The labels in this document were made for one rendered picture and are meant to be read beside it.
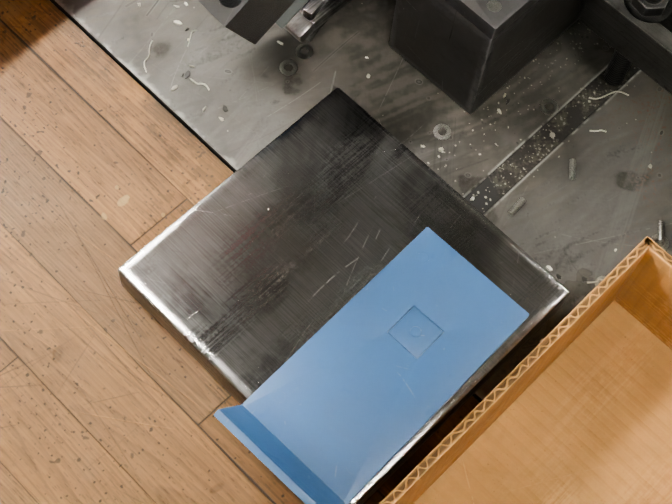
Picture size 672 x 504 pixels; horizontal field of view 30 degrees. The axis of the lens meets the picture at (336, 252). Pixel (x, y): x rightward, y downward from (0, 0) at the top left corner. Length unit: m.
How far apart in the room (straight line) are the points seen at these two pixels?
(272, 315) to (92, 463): 0.11
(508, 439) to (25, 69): 0.34
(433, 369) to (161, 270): 0.15
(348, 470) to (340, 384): 0.04
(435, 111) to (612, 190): 0.11
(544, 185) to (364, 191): 0.10
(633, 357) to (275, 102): 0.24
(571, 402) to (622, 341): 0.04
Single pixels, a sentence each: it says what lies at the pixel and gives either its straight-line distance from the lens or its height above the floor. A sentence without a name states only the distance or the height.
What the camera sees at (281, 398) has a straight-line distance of 0.61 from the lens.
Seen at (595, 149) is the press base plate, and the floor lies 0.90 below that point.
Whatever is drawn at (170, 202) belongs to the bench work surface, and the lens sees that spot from 0.68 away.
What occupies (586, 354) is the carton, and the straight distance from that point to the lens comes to 0.66.
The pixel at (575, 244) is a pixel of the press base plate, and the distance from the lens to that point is 0.69.
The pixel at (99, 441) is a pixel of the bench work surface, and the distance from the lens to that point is 0.64.
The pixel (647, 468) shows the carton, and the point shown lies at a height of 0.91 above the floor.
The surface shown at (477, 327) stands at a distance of 0.64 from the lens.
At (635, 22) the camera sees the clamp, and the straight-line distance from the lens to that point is 0.68.
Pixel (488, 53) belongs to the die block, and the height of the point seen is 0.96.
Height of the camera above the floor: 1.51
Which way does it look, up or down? 65 degrees down
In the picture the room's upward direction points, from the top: 8 degrees clockwise
